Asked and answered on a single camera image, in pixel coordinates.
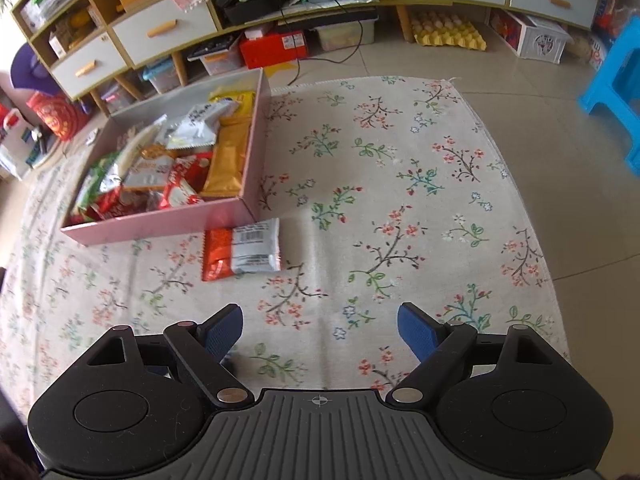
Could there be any black cable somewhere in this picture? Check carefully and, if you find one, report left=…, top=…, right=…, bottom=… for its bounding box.
left=280, top=0, right=367, bottom=88

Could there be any white printed snack packet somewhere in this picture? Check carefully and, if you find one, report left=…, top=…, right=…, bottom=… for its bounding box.
left=167, top=100, right=241, bottom=151

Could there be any clear lidded storage bin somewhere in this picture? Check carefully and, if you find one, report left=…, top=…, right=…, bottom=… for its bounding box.
left=312, top=17, right=377, bottom=52

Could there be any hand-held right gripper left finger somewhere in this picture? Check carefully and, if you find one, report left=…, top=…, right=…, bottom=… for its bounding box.
left=87, top=304, right=249, bottom=407

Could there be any small clear storage bin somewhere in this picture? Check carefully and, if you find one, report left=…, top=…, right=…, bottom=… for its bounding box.
left=100, top=82, right=137, bottom=113

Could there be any orange and silver snack packet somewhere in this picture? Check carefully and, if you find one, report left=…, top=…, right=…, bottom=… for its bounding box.
left=201, top=218, right=282, bottom=282

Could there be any red printed bag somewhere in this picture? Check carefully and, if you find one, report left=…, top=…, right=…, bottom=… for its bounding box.
left=27, top=92, right=91, bottom=142

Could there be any clear bin with blue lid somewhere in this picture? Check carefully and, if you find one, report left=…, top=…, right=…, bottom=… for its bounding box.
left=142, top=57, right=181, bottom=94

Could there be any red snack packet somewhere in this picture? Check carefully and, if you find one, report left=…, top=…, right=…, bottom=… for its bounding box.
left=161, top=152, right=213, bottom=209
left=92, top=187, right=151, bottom=222

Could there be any white and orange biscuit packet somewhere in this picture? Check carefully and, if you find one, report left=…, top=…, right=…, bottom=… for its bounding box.
left=122, top=146, right=173, bottom=192

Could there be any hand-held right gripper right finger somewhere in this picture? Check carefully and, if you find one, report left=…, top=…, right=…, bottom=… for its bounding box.
left=391, top=302, right=569, bottom=405

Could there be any yellow snack packet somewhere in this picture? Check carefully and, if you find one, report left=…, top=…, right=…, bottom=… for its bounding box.
left=209, top=85, right=258, bottom=117

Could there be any pink cardboard box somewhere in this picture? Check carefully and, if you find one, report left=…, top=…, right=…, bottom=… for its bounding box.
left=60, top=67, right=273, bottom=246

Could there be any clear rice cracker packet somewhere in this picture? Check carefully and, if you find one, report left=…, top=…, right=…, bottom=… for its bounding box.
left=117, top=115, right=168, bottom=163

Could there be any blue plastic stool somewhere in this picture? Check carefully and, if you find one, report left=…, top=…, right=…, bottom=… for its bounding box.
left=579, top=10, right=640, bottom=176

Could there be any yellow egg tray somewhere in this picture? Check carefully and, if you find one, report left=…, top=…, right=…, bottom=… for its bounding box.
left=409, top=10, right=490, bottom=52

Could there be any white plastic basket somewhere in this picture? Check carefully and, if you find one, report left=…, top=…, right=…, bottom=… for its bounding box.
left=492, top=10, right=571, bottom=64

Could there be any black flat device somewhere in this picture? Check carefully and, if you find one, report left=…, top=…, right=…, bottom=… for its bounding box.
left=187, top=35, right=243, bottom=61

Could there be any purple round object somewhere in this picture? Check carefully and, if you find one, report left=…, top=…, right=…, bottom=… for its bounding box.
left=10, top=42, right=56, bottom=94

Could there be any long wooden cabinet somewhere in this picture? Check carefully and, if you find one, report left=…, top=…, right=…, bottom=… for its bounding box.
left=10, top=0, right=601, bottom=111

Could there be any clear bin with orange contents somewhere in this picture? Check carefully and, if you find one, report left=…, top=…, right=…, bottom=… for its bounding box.
left=197, top=50, right=246, bottom=77

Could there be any green snack packet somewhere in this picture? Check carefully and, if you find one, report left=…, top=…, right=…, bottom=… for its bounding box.
left=75, top=152, right=123, bottom=216

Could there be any red box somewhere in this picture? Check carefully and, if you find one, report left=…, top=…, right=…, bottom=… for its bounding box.
left=239, top=30, right=308, bottom=69

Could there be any gold snack bar packet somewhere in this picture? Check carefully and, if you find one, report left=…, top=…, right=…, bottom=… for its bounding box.
left=200, top=115, right=252, bottom=198

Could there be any stack of papers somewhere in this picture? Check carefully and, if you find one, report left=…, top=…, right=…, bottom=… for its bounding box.
left=20, top=0, right=83, bottom=31

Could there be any floral tablecloth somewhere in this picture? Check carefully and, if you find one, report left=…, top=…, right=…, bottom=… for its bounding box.
left=0, top=76, right=571, bottom=411

